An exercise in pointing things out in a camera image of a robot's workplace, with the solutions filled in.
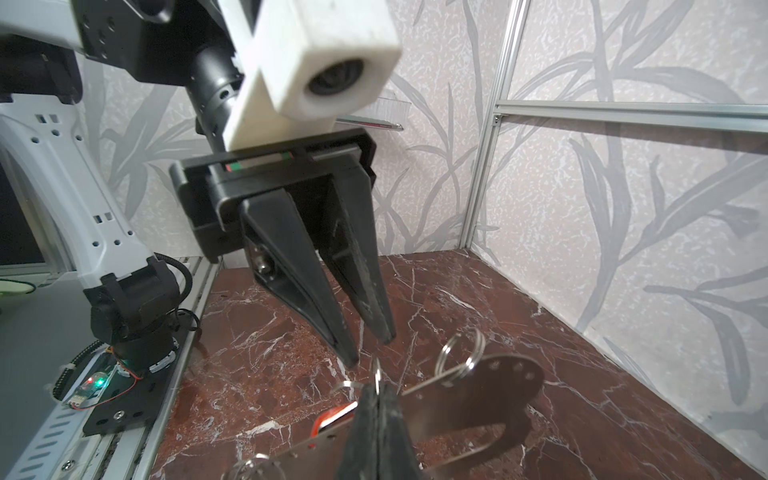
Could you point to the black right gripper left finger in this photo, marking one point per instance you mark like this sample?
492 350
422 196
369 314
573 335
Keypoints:
360 455

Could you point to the aluminium frame profiles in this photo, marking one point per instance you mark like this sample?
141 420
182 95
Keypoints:
719 117

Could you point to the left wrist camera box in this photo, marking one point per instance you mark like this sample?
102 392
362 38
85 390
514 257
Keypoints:
305 63

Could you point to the white slotted cable duct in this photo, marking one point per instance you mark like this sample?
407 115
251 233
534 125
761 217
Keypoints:
57 450

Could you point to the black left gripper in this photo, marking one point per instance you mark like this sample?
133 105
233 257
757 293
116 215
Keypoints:
278 246

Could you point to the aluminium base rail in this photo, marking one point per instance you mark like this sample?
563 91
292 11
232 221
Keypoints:
42 331

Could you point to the key with red tag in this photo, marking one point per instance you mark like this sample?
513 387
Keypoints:
333 416

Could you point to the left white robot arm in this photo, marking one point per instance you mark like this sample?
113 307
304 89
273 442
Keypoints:
131 290

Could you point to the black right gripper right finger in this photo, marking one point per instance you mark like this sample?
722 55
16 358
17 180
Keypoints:
396 458

